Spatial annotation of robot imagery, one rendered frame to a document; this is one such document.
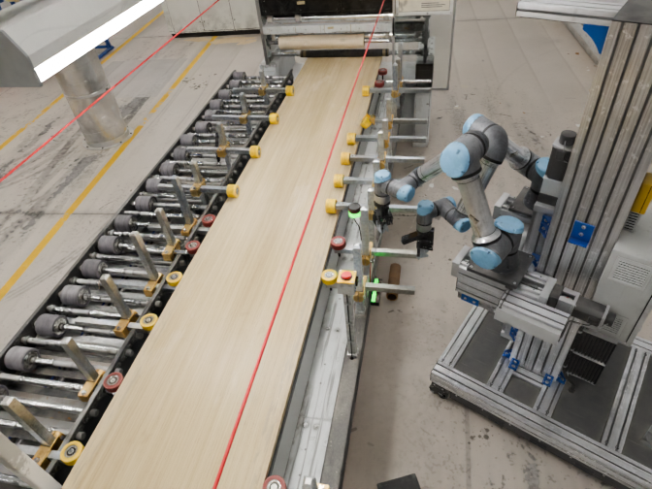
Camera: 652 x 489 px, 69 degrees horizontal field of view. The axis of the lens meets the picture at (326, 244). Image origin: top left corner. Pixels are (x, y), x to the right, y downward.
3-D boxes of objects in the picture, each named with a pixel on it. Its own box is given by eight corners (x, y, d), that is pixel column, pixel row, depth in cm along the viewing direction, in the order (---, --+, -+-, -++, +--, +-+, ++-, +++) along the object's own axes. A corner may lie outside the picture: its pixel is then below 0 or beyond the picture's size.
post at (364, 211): (370, 275, 257) (368, 204, 225) (370, 278, 255) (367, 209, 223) (364, 274, 258) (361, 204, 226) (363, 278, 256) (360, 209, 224)
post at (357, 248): (364, 311, 241) (361, 242, 209) (363, 317, 238) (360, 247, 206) (357, 311, 241) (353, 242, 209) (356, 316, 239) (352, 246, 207)
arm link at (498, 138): (525, 137, 196) (471, 234, 220) (506, 126, 203) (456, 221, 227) (506, 134, 190) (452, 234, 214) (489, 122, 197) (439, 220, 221)
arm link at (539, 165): (542, 196, 224) (549, 173, 215) (522, 182, 234) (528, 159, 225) (562, 188, 227) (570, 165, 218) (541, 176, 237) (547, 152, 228)
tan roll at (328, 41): (422, 44, 426) (423, 30, 417) (421, 48, 417) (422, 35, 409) (272, 47, 454) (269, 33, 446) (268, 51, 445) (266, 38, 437)
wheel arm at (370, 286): (414, 291, 229) (414, 285, 226) (414, 296, 227) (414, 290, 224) (327, 283, 238) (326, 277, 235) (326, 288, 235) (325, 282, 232)
